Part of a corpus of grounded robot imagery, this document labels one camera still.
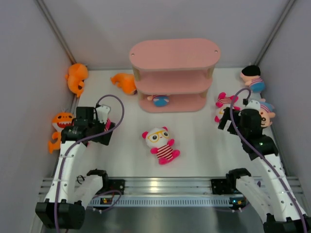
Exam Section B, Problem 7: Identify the pink panda plush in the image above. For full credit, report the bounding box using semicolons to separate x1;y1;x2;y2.
214;92;241;123
104;118;111;131
141;127;180;165

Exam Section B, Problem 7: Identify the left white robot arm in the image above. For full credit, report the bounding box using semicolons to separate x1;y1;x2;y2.
35;104;116;231

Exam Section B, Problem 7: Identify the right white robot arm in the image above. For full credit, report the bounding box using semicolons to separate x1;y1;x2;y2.
218;107;311;233

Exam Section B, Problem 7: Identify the orange shark plush near shelf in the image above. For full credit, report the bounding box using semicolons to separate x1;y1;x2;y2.
110;73;137;95

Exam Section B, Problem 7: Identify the pink three-tier shelf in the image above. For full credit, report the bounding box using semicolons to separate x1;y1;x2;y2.
129;38;221;113

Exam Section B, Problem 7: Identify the doll plush on bottom shelf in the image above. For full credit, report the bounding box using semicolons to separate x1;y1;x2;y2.
147;95;170;107

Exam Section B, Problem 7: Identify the blue-hat doll plush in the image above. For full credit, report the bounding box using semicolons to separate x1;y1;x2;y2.
259;99;276;128

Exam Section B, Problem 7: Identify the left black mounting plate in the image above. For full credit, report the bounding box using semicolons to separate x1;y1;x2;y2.
107;179;125;195

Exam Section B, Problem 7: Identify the black mounting plate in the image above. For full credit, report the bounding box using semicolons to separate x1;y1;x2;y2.
211;179;231;195
107;179;125;195

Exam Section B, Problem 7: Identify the orange shark plush front-left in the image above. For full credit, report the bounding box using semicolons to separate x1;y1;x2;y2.
48;112;74;154

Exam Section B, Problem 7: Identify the black-haired doll plush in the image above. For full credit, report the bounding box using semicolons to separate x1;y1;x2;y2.
240;65;265;93

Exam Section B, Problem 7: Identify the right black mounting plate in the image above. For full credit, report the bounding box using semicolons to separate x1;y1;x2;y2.
211;179;231;195

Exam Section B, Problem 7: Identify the orange shark plush back-left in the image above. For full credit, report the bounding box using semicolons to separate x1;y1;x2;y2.
65;63;88;98

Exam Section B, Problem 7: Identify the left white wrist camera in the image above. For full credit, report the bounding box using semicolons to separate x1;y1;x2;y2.
96;105;111;124

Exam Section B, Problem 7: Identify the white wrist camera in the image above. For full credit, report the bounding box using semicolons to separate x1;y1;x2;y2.
96;105;111;124
244;100;260;112

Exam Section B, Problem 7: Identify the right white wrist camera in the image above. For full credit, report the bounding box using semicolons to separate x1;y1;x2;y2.
244;100;260;112

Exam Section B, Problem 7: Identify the white slotted cable duct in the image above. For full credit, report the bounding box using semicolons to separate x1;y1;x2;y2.
89;196;246;208

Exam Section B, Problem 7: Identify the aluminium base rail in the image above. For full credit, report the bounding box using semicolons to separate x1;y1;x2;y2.
38;176;304;196

